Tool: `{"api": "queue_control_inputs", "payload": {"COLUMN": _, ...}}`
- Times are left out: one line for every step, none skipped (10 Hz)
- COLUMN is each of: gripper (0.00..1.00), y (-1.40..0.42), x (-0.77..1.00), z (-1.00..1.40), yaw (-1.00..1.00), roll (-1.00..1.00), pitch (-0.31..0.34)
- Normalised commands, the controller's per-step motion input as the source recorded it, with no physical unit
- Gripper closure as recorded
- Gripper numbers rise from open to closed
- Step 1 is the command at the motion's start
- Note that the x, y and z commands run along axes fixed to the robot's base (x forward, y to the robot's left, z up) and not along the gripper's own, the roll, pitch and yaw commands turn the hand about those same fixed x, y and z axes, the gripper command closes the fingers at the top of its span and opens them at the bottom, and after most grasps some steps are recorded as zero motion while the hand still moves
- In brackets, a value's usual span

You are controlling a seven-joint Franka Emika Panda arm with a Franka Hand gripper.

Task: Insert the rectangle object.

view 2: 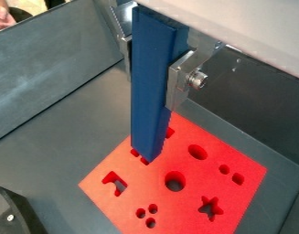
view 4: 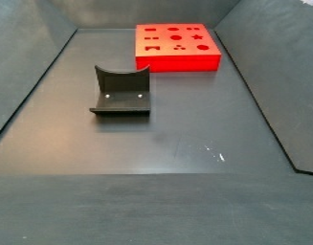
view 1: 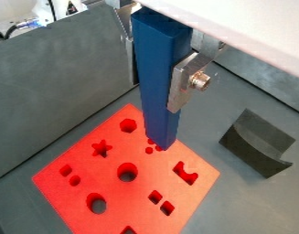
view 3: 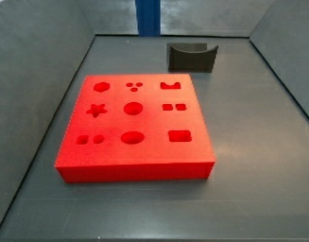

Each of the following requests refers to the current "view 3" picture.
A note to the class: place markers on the red shape sorting block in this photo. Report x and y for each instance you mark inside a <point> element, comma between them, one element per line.
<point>137,130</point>

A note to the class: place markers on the blue vertical post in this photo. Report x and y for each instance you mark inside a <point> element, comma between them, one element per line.
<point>149,17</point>

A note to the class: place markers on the dark grey curved holder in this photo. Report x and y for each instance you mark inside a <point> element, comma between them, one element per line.
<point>191,57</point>

